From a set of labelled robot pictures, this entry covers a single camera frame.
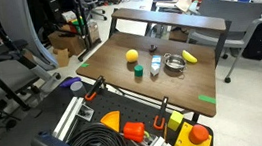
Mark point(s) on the yellow round toy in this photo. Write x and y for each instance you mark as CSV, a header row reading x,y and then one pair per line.
x,y
132,55

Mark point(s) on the small metal pot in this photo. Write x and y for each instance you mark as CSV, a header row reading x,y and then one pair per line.
x,y
174,62

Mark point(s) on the orange red toy pepper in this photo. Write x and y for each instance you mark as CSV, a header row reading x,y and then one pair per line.
x,y
134,131

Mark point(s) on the yellow banana toy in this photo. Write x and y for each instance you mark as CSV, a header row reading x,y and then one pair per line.
x,y
189,56

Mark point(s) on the purple toy eggplant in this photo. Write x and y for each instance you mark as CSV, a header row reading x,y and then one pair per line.
x,y
70,81

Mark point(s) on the green cylinder block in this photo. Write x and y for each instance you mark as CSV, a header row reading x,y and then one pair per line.
x,y
138,70

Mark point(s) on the white blue milk carton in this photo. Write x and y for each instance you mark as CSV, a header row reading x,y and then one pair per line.
x,y
156,65

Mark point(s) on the small dark round object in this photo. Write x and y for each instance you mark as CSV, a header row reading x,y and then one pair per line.
x,y
152,48

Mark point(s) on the black perforated breadboard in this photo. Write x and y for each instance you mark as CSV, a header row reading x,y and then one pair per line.
x,y
128,108

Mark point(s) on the black orange clamp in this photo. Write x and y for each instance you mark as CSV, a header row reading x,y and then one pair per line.
x,y
90,95
159,124

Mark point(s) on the green tape piece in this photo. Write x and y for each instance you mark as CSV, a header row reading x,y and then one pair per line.
x,y
84,65
207,99

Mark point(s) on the orange wedge block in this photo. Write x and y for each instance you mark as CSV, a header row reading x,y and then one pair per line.
x,y
111,120

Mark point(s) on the gray cylinder block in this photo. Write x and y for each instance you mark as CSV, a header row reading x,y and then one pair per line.
x,y
78,89

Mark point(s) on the yellow green cube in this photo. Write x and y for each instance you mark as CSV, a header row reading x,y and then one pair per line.
x,y
175,120

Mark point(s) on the wooden desk with drawers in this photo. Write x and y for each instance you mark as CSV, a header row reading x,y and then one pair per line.
x,y
168,18

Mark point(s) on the small cardboard box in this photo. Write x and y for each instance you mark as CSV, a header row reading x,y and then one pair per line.
x,y
62,57

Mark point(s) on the black metal rack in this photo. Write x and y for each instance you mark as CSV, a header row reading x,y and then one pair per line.
x,y
81,22

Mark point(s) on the large cardboard box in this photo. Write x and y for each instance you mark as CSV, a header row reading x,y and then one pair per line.
x,y
65,42

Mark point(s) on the yellow emergency stop box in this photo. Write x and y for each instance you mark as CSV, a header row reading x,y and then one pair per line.
x,y
185,145

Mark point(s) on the gray plastic chair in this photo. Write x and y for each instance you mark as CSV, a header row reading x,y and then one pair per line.
x,y
230,10

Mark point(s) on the gray curved panel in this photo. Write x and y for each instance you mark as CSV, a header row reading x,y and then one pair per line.
x,y
18,26

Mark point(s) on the gray padded office chair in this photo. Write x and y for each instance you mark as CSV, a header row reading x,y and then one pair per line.
x,y
7,74

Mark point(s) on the black bin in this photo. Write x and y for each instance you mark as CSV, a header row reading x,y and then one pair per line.
x,y
261,40

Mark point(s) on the aluminium extrusion rail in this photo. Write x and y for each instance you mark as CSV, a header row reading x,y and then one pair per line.
x,y
69,116

